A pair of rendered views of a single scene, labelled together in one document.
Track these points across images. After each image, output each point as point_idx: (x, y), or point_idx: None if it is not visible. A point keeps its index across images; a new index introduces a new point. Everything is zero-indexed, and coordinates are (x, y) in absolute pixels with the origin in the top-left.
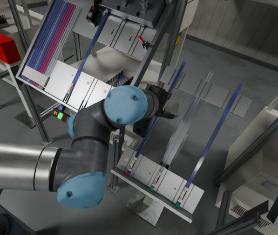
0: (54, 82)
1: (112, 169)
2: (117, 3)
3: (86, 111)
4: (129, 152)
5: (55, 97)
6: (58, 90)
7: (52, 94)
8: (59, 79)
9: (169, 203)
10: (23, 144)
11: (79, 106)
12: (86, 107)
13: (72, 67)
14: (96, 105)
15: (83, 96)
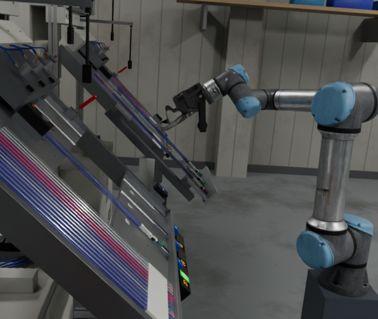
0: (149, 259)
1: (215, 191)
2: (33, 78)
3: (249, 90)
4: (192, 181)
5: (169, 266)
6: (157, 258)
7: (167, 272)
8: (141, 247)
9: (204, 175)
10: (289, 93)
11: (161, 235)
12: (247, 92)
13: (116, 215)
14: (245, 85)
15: (148, 223)
